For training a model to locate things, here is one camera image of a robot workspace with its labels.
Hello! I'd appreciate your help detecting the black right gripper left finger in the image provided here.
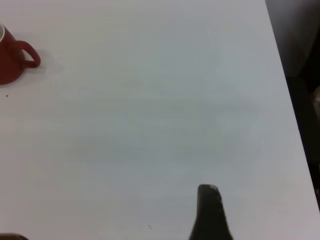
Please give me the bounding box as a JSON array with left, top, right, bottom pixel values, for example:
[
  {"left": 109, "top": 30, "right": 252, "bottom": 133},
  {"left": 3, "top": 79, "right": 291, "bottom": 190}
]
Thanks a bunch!
[{"left": 0, "top": 232, "right": 29, "bottom": 240}]

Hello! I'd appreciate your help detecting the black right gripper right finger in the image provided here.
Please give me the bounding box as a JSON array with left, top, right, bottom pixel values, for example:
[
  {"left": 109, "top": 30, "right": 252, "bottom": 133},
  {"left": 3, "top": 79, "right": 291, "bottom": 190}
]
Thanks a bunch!
[{"left": 188, "top": 184, "right": 235, "bottom": 240}]

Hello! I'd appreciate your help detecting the red ceramic mug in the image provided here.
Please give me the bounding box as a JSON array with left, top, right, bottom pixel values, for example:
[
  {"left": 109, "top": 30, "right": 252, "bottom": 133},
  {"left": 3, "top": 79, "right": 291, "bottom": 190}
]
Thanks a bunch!
[{"left": 0, "top": 23, "right": 42, "bottom": 86}]

